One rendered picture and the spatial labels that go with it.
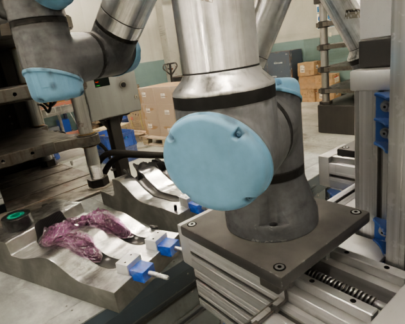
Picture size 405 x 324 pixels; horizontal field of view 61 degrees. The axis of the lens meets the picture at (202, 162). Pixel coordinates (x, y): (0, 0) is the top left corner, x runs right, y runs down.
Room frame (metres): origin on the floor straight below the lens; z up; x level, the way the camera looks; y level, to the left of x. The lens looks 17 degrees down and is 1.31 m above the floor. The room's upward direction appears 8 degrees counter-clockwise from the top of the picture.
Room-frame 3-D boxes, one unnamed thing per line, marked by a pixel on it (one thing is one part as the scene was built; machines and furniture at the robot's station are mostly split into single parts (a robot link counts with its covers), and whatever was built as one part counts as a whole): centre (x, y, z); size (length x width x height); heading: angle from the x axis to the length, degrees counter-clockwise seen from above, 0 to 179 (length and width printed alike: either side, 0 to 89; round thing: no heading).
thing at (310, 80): (7.35, -2.69, 0.42); 0.86 x 0.33 x 0.83; 40
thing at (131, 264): (0.69, 0.17, 0.86); 0.13 x 0.05 x 0.05; 58
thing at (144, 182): (1.15, 0.15, 0.92); 0.35 x 0.16 x 0.09; 41
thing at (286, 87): (0.51, -0.10, 1.20); 0.13 x 0.12 x 0.14; 152
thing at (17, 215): (0.94, 0.56, 0.93); 0.08 x 0.08 x 0.04
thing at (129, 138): (4.90, 1.24, 0.32); 0.60 x 0.41 x 0.22; 46
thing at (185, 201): (0.93, 0.02, 0.89); 0.13 x 0.05 x 0.05; 40
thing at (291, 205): (0.52, -0.10, 1.09); 0.15 x 0.15 x 0.10
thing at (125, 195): (1.17, 0.15, 0.87); 0.50 x 0.26 x 0.14; 41
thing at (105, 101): (1.84, 0.45, 0.74); 0.31 x 0.22 x 1.47; 131
